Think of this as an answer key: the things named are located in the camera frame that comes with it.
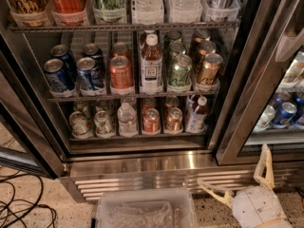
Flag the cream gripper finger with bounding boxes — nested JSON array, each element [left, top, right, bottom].
[[254, 143, 275, 190], [197, 178, 235, 208]]

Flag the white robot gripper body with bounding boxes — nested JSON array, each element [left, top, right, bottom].
[[232, 186, 293, 228]]

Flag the blue label tea bottle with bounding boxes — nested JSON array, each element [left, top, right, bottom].
[[187, 95, 198, 112], [186, 95, 207, 133]]

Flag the right glass fridge door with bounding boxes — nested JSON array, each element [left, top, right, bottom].
[[217, 0, 304, 165]]

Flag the small clear water bottle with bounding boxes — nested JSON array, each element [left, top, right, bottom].
[[117, 103, 138, 137]]

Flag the white label tea bottle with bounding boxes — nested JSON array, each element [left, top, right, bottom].
[[141, 34, 163, 94]]

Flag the stainless steel fridge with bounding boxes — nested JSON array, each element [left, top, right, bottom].
[[0, 0, 304, 203]]

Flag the top clear water bottle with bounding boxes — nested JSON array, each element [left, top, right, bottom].
[[131, 0, 164, 25]]

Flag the open left fridge door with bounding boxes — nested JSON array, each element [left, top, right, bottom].
[[0, 38, 65, 179]]

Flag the white can right compartment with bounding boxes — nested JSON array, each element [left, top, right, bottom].
[[254, 105, 276, 132]]

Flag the blue pepsi can right compartment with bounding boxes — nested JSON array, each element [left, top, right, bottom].
[[272, 102, 297, 128]]

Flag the clear plastic storage bin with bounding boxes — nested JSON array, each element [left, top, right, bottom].
[[96, 188, 199, 228]]

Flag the bottom copper can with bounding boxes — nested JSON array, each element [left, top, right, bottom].
[[165, 107, 183, 134]]

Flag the front gold lacroix can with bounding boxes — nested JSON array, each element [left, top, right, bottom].
[[196, 53, 223, 90]]

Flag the gold lacroix can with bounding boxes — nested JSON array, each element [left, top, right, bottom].
[[190, 29, 210, 53], [196, 53, 223, 90], [194, 41, 217, 73]]

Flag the bottom orange can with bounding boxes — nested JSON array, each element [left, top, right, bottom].
[[142, 108, 161, 135]]

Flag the front green lacroix can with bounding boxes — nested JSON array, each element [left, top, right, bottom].
[[168, 54, 192, 92]]

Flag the green lacroix can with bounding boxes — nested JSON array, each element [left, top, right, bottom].
[[168, 54, 192, 92], [168, 42, 186, 64], [93, 0, 126, 25]]

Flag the middle gold lacroix can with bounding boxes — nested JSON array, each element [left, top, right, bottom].
[[194, 41, 217, 73]]

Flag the silver can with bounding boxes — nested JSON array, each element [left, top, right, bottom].
[[94, 110, 114, 138], [69, 111, 93, 139], [205, 0, 239, 22]]

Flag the rear gold lacroix can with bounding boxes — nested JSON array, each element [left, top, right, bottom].
[[190, 29, 210, 53]]

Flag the middle green lacroix can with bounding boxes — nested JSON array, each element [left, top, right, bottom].
[[168, 42, 186, 64]]

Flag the front orange soda can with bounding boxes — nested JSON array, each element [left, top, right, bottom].
[[109, 56, 135, 95]]

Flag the orange soda can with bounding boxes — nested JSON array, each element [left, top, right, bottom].
[[109, 56, 135, 95], [112, 42, 131, 60]]

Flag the bottom left silver can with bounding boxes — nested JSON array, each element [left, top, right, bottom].
[[69, 111, 93, 139]]

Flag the top silver can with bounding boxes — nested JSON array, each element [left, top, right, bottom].
[[205, 0, 239, 22]]

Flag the front blue pepsi can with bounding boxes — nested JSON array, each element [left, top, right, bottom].
[[77, 57, 105, 93]]

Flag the blue pepsi can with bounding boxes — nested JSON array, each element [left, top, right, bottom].
[[77, 57, 105, 93], [82, 43, 105, 78]]

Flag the rear orange soda can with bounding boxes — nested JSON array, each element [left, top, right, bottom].
[[112, 42, 131, 60]]

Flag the rear blue pepsi can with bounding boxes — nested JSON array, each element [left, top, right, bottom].
[[82, 43, 105, 78]]

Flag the front blue soda can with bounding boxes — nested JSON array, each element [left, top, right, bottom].
[[44, 59, 75, 98]]

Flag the blue soda can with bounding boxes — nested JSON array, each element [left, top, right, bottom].
[[50, 45, 77, 82], [44, 59, 75, 98]]

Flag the rear blue soda can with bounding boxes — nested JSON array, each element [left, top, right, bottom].
[[50, 45, 77, 82]]

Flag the top green lacroix can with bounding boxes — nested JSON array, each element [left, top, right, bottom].
[[93, 0, 126, 25]]

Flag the top red cola can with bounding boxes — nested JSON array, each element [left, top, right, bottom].
[[52, 0, 86, 26]]

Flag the top yellow lacroix can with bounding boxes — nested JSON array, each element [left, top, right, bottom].
[[8, 0, 51, 27]]

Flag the black floor cables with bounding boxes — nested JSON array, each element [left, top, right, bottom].
[[0, 164, 58, 228]]

